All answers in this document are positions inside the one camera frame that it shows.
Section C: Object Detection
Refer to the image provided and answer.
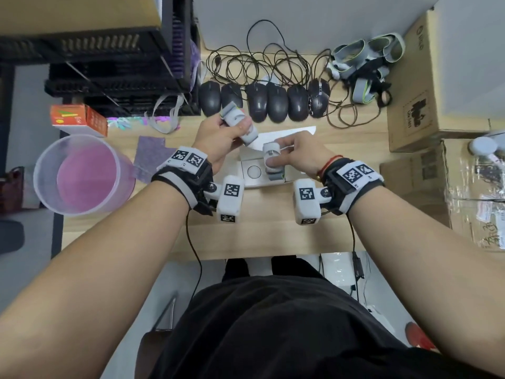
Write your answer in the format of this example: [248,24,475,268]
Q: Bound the person's right forearm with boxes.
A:
[347,185,505,375]

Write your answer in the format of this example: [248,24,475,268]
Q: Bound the dark grey rounded object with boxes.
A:
[0,220,25,256]

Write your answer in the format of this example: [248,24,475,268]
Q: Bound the white power adapter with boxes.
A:
[320,252,354,288]

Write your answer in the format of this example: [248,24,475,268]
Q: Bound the person's black clothing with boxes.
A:
[149,256,505,379]

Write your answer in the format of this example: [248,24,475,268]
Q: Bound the red string bracelet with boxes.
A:
[317,155,344,180]

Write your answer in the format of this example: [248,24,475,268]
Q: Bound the black angular gaming mouse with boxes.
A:
[307,78,331,119]

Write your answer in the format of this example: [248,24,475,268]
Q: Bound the plain black computer mouse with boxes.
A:
[287,84,310,122]
[220,83,244,111]
[198,81,221,118]
[245,82,269,124]
[266,83,290,124]

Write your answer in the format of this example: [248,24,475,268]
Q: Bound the grey ribbon loop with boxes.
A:
[144,94,186,135]

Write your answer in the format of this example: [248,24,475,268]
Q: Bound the purple cloth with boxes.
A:
[132,136,178,184]

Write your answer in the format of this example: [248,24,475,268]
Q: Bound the pile of grey green straps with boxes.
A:
[326,32,406,108]

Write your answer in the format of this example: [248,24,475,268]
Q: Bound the purple ribbed plastic pieces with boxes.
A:
[171,17,202,82]

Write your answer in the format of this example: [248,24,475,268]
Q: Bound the white insert tray with holes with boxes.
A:
[238,157,295,189]

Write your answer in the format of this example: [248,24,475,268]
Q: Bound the cardboard box with black print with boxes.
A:
[387,9,492,153]

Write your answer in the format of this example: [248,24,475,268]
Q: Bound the person's right hand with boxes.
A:
[264,131,344,182]

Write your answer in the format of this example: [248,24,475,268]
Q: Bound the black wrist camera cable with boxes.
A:
[184,210,204,308]
[345,214,359,257]

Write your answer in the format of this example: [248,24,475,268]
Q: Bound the white cardboard box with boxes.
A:
[233,126,318,190]

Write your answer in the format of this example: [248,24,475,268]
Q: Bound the red striped shoe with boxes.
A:
[405,321,438,352]

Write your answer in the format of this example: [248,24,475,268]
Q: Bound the orange carton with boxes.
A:
[49,104,108,138]

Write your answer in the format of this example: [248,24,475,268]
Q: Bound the tape-wrapped cardboard box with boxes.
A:
[379,137,505,251]

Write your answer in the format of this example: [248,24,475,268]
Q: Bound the dark red dustpan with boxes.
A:
[0,166,40,214]

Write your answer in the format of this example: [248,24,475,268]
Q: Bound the pile of colourful plastic clips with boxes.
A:
[107,116,149,131]

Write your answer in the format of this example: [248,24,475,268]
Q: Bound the marker-printed black wrist band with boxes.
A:
[151,146,215,216]
[321,157,386,216]

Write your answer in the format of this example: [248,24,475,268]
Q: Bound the person's left forearm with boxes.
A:
[0,181,190,379]

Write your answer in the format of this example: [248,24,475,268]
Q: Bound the person's left hand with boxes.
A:
[191,112,253,164]

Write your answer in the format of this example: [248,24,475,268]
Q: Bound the row of black computer mice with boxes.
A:
[205,19,391,129]

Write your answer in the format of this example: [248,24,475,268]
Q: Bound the clear plastic bucket pink bottom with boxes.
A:
[33,134,137,217]

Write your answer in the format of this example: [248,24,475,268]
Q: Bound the brown chair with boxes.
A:
[134,295,178,379]

